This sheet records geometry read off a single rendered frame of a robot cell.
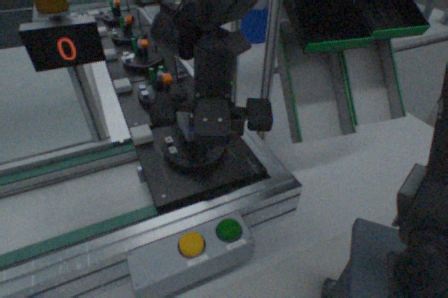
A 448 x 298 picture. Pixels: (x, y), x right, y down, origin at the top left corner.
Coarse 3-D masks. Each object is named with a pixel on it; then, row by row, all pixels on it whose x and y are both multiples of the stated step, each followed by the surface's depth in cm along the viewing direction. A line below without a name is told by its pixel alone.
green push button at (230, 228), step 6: (222, 222) 52; (228, 222) 52; (234, 222) 52; (222, 228) 51; (228, 228) 51; (234, 228) 51; (240, 228) 51; (222, 234) 50; (228, 234) 50; (234, 234) 50
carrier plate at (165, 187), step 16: (160, 128) 73; (176, 128) 73; (144, 144) 68; (160, 144) 68; (240, 144) 68; (144, 160) 64; (160, 160) 64; (224, 160) 64; (240, 160) 64; (256, 160) 64; (160, 176) 60; (176, 176) 60; (192, 176) 60; (208, 176) 60; (224, 176) 60; (240, 176) 60; (256, 176) 62; (160, 192) 57; (176, 192) 57; (192, 192) 57; (208, 192) 58; (160, 208) 55
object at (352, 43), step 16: (288, 0) 56; (304, 0) 59; (320, 0) 60; (336, 0) 60; (352, 0) 57; (288, 16) 57; (304, 16) 57; (320, 16) 58; (336, 16) 58; (352, 16) 58; (304, 32) 53; (320, 32) 56; (336, 32) 56; (352, 32) 57; (368, 32) 55; (304, 48) 53; (320, 48) 53; (336, 48) 54; (352, 48) 55
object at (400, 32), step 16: (368, 0) 63; (384, 0) 63; (400, 0) 64; (368, 16) 61; (384, 16) 61; (400, 16) 62; (416, 16) 61; (384, 32) 57; (400, 32) 58; (416, 32) 59
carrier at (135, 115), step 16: (176, 64) 82; (160, 80) 79; (176, 80) 86; (192, 80) 91; (128, 96) 84; (144, 96) 79; (192, 96) 84; (128, 112) 78; (144, 112) 78; (128, 128) 73
